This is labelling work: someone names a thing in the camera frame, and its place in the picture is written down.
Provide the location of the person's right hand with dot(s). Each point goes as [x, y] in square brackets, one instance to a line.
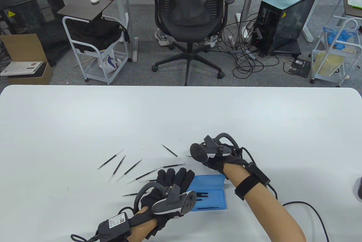
[226, 161]

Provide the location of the person's left hand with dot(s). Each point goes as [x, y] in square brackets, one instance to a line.
[175, 177]

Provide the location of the group of black pen refills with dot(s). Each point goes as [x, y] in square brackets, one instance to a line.
[172, 166]

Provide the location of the blue stationery box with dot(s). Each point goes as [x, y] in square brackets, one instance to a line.
[217, 189]

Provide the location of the person's left forearm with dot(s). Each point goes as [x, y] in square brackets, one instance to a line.
[141, 230]

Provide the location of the person's right forearm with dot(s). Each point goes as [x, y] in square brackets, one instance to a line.
[268, 216]

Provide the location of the flat white box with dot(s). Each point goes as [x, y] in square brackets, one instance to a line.
[21, 67]

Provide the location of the brown cardboard box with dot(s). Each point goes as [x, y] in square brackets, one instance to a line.
[22, 48]

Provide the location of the grey tracking controller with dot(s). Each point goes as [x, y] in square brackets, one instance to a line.
[169, 205]
[198, 151]

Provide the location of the black wrist module white label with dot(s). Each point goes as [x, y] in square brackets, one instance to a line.
[113, 222]

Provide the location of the flat black package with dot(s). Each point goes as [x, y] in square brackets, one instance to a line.
[298, 66]

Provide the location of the white power strip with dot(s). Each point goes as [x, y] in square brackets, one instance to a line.
[232, 41]

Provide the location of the white metal trolley cart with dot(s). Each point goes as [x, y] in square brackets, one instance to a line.
[96, 69]
[329, 78]

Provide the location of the black mesh office chair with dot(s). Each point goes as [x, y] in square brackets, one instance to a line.
[192, 32]

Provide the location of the white plastic bag blue print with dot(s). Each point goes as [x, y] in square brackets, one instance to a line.
[109, 60]

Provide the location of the dark rounded object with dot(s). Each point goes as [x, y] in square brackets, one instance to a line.
[359, 188]

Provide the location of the yellow basket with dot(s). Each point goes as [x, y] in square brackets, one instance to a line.
[328, 63]

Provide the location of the black glass-sided computer tower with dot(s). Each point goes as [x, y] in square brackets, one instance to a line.
[291, 27]

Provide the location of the white desk leg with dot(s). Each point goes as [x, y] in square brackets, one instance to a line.
[247, 4]
[311, 18]
[124, 12]

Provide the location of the black bag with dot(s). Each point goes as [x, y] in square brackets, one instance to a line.
[93, 34]

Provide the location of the dark brown side table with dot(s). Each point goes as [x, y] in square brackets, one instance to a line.
[84, 7]
[350, 11]

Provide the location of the black computer case yellow sticker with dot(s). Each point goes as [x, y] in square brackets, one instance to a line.
[28, 7]

